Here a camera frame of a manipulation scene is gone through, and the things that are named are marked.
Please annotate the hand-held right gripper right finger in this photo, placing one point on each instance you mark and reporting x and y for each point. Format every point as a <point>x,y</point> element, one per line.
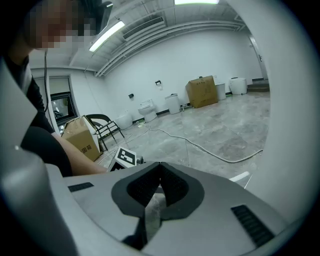
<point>212,225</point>

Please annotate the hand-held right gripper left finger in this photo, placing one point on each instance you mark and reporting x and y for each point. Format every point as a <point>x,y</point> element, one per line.
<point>100,195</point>

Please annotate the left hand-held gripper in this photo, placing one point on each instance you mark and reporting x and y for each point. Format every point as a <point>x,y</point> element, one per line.
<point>127,157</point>

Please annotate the white bathtub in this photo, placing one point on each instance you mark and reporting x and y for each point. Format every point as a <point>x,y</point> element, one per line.
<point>287,100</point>

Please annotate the person's left forearm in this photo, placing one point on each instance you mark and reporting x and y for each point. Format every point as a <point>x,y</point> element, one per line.
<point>80,160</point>

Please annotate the round white toilet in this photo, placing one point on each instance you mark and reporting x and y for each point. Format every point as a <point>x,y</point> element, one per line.
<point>124,121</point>

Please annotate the black metal chair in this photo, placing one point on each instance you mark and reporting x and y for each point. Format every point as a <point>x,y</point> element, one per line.
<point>105,122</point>

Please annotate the large printed cardboard box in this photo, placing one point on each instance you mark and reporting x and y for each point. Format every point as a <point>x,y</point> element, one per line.
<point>80,140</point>

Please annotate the black toilet paper holder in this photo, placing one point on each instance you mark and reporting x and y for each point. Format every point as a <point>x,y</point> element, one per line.
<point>131,95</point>
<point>157,83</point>

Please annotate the white square toilet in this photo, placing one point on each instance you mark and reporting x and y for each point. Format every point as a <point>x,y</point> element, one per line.
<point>173,103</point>

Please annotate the black framed window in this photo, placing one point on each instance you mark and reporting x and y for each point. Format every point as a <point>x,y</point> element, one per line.
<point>62,107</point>

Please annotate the tall brown cardboard box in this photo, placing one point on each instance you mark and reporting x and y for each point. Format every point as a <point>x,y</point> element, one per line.
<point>202,91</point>

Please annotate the slim white toilet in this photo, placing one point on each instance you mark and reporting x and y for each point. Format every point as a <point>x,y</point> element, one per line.
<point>221,91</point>

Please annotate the long ceiling light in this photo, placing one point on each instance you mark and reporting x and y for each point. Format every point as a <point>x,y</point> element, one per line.
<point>107,35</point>
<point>196,1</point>

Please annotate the ceiling air vent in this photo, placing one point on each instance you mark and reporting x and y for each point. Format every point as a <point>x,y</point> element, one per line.
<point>143,28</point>

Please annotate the brown wooden step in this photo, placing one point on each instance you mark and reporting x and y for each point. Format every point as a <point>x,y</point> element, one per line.
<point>258,87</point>

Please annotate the person's head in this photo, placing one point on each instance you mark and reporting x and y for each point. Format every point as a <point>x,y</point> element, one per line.
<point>57,25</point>

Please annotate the white door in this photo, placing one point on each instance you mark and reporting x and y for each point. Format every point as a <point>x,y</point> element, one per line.
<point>260,57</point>

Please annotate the black head camera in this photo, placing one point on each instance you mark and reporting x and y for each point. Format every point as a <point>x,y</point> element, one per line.
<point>103,15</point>

